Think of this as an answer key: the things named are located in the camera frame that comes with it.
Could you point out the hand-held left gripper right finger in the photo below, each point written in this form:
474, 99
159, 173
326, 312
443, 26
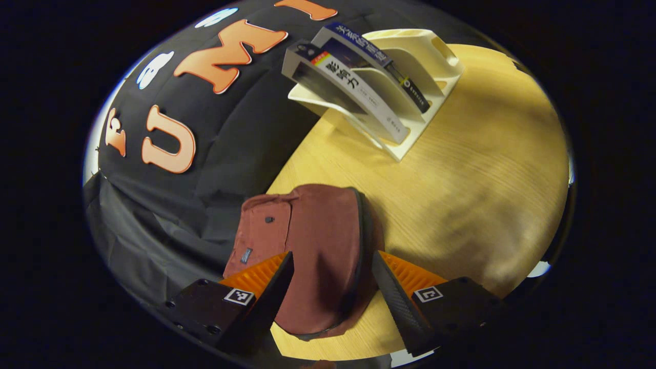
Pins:
392, 297

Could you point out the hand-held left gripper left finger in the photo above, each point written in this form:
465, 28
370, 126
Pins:
274, 292

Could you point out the maroon schoolbag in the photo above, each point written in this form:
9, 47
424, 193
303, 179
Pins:
323, 230

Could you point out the white spine book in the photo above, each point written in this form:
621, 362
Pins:
359, 92

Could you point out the cream bookshelf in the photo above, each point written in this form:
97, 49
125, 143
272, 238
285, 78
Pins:
425, 56

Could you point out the blue spine book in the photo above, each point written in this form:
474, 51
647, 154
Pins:
369, 48

